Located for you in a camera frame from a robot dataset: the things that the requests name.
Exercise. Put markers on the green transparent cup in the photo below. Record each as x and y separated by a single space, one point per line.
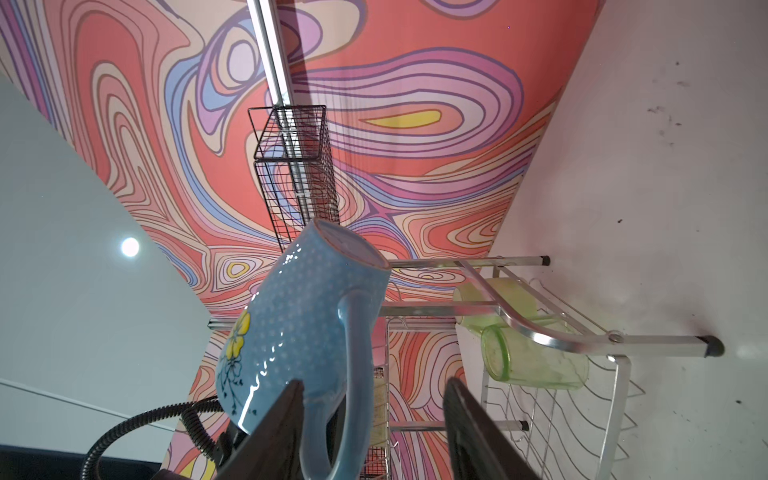
509 357
379 433

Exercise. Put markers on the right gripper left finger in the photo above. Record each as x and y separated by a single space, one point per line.
271 451

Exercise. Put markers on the black wire basket back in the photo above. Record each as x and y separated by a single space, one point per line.
294 167

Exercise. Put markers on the steel two-tier dish rack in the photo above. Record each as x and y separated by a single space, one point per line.
511 301

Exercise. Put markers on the blue ceramic mug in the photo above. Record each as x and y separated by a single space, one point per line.
311 319

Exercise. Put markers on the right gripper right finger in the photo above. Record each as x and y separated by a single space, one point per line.
477 448

